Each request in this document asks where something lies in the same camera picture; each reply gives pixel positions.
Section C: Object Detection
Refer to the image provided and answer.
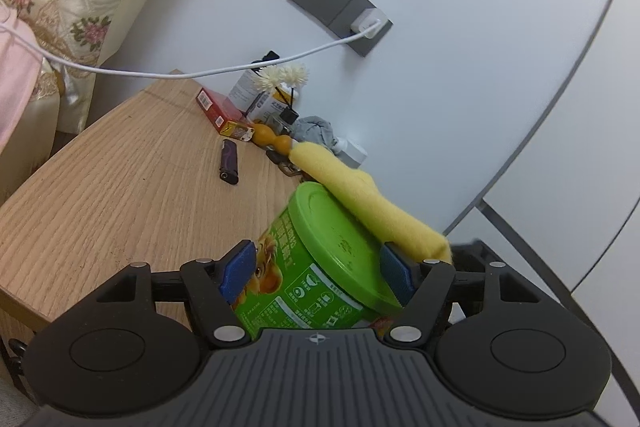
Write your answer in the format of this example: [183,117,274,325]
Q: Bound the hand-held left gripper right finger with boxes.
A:
[379,243,544,350]

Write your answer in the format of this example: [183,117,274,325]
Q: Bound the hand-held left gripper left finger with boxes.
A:
[95,239,259,350]

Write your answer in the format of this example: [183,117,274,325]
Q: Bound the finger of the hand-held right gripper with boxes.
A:
[444,239,507,280]

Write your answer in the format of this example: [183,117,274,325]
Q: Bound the green lidded container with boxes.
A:
[227,181,407,344]

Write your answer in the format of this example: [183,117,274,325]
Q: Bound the yellow cleaning cloth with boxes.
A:
[291,142,454,266]

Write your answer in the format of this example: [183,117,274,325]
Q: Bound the black lighter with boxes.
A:
[217,139,241,186]

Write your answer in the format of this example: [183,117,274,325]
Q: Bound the white round device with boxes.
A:
[332,137,369,166]

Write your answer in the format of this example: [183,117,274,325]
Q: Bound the orange gourd ornament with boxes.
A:
[250,123,302,156]

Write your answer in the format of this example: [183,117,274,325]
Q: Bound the wooden bedside table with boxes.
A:
[0,69,312,339]

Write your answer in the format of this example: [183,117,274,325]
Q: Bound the white wardrobe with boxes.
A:
[442,0,640,427]

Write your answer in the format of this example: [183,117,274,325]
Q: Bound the grey crumpled cloth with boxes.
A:
[292,115,334,148]

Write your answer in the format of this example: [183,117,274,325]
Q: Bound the small glass diffuser bottle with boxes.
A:
[275,107,300,134]

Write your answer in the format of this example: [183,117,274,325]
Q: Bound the red cigarette box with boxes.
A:
[196,88,256,143]

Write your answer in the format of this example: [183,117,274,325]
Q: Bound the white labelled bottle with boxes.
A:
[247,89,287,124]

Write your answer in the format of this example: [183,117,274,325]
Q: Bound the white charger plug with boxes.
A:
[350,7,389,40]

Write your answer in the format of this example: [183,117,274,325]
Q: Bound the pink blanket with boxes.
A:
[0,4,44,154]

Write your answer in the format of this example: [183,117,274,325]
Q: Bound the white charging cable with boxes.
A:
[0,21,382,80]

